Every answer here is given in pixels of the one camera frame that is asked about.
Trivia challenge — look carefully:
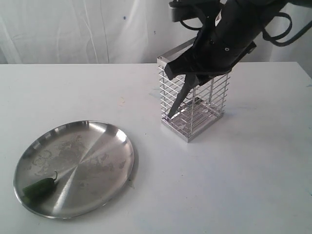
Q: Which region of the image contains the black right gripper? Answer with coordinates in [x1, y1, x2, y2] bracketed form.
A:
[164, 0, 287, 86]

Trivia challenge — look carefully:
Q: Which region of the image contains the black kitchen knife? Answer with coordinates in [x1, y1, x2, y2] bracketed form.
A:
[167, 75, 197, 118]

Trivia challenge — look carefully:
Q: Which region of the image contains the green cucumber piece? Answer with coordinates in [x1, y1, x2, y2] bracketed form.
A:
[22, 171, 58, 199]

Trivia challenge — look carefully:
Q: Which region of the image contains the round stainless steel plate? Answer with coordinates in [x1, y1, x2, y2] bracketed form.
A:
[13, 120, 136, 219]

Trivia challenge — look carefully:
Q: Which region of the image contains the wire metal utensil holder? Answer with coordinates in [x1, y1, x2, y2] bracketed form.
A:
[157, 38, 230, 142]

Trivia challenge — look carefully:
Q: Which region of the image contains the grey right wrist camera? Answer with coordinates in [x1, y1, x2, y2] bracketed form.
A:
[170, 0, 208, 23]

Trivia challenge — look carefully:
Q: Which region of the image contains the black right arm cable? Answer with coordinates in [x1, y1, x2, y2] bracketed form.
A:
[179, 0, 312, 47]

